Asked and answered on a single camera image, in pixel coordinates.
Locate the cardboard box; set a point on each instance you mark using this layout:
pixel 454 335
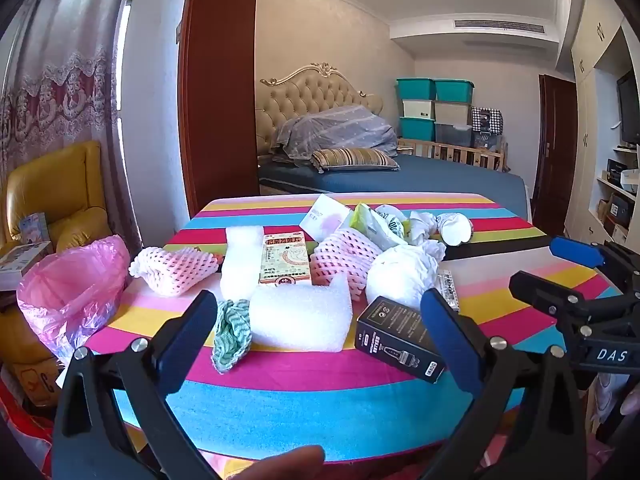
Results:
pixel 37 382

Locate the striped pillow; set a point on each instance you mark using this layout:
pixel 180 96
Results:
pixel 350 158

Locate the grey duvet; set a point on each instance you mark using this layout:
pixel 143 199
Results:
pixel 340 127

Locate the blue bed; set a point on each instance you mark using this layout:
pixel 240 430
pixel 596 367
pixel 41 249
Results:
pixel 450 175

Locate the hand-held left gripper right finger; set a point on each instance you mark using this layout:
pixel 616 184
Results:
pixel 450 340

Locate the teal storage box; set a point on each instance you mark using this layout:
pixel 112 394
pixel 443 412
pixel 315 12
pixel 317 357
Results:
pixel 416 90
pixel 454 91
pixel 417 129

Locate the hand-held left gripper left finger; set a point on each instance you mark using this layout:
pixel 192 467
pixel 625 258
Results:
pixel 185 340

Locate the green striped cloth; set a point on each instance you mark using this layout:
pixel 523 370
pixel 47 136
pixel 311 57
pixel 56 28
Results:
pixel 230 335

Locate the red bag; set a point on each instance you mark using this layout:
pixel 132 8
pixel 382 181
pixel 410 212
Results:
pixel 25 425

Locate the green tissue packet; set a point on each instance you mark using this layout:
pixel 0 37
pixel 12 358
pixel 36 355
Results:
pixel 375 227

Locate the brown door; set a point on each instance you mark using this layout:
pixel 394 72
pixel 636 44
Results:
pixel 552 150

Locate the white storage box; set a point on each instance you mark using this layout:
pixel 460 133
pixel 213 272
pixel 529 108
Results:
pixel 419 109

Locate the pink foam fruit net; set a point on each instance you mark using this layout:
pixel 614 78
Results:
pixel 345 255
pixel 170 267

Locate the white foam strip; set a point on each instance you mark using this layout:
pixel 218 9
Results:
pixel 242 265

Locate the person's left hand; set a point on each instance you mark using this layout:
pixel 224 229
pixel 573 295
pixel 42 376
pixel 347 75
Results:
pixel 285 462

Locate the wooden partition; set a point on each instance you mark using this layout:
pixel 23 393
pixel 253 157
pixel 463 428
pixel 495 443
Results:
pixel 220 85

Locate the television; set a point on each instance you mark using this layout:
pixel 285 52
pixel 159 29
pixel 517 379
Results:
pixel 629 107

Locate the crumpled white tissue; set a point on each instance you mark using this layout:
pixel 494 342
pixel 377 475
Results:
pixel 422 225

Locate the white foam block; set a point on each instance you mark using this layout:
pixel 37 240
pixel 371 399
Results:
pixel 300 317

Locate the air vent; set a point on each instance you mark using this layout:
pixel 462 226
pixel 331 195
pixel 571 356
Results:
pixel 500 25

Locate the yellow leather armchair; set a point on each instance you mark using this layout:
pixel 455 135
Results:
pixel 65 185

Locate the white paper cup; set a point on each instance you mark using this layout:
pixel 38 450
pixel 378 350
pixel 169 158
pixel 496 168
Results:
pixel 455 230

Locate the white flat box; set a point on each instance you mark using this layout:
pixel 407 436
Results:
pixel 22 262

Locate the pink plastic trash bag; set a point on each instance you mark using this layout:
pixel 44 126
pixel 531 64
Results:
pixel 65 285

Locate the checkered bag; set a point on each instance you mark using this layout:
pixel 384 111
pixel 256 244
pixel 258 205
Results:
pixel 487 120

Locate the white wardrobe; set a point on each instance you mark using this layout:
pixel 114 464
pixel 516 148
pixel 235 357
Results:
pixel 590 85

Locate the black product box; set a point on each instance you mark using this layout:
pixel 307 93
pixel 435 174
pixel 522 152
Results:
pixel 395 335

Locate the clear storage box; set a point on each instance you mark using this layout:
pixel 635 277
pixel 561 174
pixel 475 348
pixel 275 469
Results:
pixel 452 135

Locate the beige tufted headboard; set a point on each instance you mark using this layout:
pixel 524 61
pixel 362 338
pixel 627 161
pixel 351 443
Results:
pixel 300 95

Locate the blue pink picture box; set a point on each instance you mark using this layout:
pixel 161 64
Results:
pixel 34 230

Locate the wooden crib rail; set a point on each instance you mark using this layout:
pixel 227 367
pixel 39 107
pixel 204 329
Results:
pixel 450 152

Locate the beige storage box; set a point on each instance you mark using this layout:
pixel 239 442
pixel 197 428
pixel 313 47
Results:
pixel 452 111

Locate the cream orange medicine box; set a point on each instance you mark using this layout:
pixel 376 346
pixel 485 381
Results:
pixel 285 260

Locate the silver blister pack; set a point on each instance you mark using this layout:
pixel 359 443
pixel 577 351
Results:
pixel 447 287

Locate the white pink paper box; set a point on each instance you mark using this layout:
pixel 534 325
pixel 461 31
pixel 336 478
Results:
pixel 322 217

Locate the white plastic bag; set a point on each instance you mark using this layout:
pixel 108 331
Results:
pixel 400 275

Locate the pink patterned curtain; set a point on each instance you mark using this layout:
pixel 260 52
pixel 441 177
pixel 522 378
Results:
pixel 65 60

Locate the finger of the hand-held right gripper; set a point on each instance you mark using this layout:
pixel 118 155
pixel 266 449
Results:
pixel 540 292
pixel 575 251

